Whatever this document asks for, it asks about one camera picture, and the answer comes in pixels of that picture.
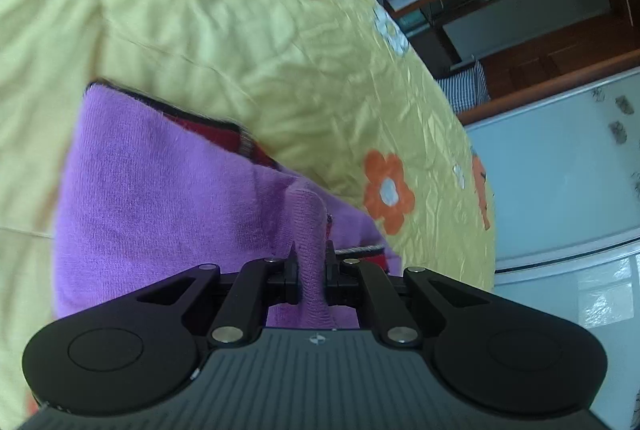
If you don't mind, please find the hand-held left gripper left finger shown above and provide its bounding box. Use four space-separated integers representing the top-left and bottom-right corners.
135 244 301 352

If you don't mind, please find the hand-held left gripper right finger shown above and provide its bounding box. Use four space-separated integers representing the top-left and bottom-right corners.
325 240 501 352

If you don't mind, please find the purple sweater with red trim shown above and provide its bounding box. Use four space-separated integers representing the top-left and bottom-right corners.
52 80 403 331

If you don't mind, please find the striped cloth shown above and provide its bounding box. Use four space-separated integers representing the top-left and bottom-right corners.
437 60 493 115

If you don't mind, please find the white glass wardrobe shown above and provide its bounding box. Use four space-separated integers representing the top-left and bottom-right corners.
462 67 640 430

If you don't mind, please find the yellow floral bedsheet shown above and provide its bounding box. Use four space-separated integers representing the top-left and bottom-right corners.
0 0 498 418

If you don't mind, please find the wooden door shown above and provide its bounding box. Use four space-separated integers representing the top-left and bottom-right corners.
480 10 640 111

